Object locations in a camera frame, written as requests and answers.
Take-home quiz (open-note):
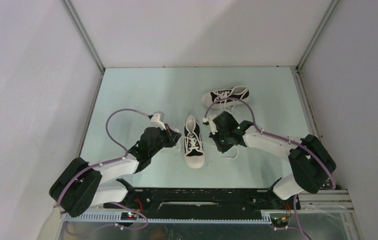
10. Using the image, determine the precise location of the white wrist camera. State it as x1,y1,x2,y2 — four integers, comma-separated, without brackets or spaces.
202,114,218,135
148,111,166,130

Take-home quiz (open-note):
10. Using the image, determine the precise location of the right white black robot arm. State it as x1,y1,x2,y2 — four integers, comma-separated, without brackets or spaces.
202,111,337,209

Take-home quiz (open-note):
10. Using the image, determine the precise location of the black white sneaker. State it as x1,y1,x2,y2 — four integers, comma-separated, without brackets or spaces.
174,114,240,170
201,85,251,113

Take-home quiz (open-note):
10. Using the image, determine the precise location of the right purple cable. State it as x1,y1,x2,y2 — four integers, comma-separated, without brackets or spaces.
203,97,337,240

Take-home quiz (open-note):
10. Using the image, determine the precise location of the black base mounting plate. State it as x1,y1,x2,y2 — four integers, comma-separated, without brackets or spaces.
120,187,301,220

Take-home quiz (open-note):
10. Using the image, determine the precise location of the right controller board with LEDs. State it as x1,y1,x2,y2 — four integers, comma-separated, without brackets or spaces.
271,217,290,229

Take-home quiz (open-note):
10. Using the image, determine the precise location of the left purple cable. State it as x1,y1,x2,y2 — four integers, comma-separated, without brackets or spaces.
55,108,153,231

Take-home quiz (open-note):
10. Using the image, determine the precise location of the purple cable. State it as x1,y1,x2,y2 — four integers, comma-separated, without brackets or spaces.
203,97,337,240
55,108,153,231

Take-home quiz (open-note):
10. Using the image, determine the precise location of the controller board with leds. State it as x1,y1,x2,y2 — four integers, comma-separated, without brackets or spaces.
120,212,139,221
271,217,290,229

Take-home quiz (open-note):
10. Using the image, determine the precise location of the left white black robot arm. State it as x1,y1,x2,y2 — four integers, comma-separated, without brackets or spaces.
49,125,182,217

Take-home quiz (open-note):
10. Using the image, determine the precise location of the grey slotted cable duct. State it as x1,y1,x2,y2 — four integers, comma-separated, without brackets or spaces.
64,211,272,224

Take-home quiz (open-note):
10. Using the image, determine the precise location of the aluminium front frame rail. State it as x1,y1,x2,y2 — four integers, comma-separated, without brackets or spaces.
85,190,352,213

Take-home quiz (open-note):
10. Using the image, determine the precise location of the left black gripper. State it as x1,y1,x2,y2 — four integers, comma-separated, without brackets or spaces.
148,123,181,157

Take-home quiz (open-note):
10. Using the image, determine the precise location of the left controller board with LEDs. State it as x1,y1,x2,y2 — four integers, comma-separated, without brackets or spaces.
120,212,139,221

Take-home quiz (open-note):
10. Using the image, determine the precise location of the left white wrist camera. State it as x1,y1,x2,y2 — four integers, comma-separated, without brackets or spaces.
148,111,166,130

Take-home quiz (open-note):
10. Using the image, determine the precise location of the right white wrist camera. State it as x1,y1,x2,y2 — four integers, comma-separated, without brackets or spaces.
202,114,218,135

